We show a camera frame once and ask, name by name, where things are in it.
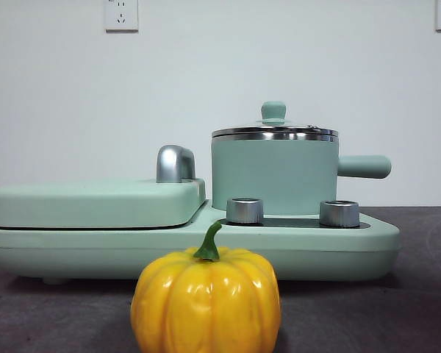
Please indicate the glass lid with green knob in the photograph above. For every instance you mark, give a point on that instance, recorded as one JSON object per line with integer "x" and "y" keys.
{"x": 273, "y": 110}

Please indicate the yellow toy pumpkin green stem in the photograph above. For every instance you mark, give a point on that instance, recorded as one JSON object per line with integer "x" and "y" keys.
{"x": 206, "y": 305}

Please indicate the silver control knob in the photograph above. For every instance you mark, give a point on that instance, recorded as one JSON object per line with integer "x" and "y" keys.
{"x": 244, "y": 211}
{"x": 340, "y": 214}

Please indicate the green hinged griddle cover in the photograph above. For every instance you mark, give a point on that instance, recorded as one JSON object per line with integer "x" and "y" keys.
{"x": 95, "y": 206}

